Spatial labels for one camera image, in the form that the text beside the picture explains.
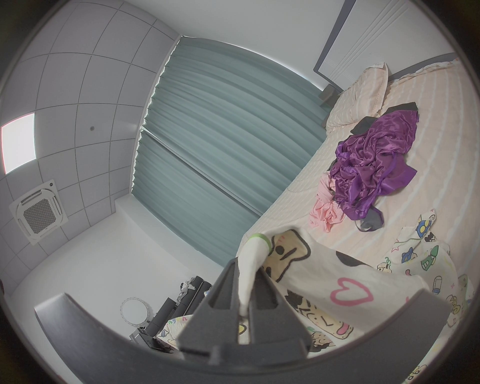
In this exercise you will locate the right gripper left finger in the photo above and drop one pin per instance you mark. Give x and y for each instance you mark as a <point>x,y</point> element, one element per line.
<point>221,311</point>

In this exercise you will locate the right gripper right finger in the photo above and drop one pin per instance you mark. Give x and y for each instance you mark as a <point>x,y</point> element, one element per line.
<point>273,318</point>

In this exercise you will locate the white printed pyjama top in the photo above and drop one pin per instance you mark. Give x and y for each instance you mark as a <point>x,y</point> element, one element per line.
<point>337,277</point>

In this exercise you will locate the bed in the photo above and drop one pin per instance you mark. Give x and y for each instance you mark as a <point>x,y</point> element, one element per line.
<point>431,150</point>

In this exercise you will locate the dark grey dressing table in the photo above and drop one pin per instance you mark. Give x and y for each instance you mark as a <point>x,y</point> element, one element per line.
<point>161,318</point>

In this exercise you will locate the round white mirror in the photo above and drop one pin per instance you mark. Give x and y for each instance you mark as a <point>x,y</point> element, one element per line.
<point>135,311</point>

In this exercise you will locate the pink garment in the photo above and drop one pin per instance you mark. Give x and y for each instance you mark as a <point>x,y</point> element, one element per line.
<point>326,217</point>

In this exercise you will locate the blue-green curtain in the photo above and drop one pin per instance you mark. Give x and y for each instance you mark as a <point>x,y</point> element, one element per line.
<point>180,195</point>
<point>232,112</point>

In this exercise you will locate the purple garment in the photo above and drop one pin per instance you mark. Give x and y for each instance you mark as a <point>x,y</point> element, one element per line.
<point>367,161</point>

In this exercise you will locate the ceiling air conditioner vent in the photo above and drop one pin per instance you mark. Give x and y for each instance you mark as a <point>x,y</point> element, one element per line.
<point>39,213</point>

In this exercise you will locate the dark grey garment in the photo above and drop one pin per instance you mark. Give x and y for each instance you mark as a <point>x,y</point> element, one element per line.
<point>365,125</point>

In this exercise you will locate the grey bedside table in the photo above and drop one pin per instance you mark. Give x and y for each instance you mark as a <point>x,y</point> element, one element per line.
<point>330,95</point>

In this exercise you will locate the cream pillow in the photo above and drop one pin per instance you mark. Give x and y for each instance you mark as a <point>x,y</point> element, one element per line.
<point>356,101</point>

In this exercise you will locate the ceiling light panel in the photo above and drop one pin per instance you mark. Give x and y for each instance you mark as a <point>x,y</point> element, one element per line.
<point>18,142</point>

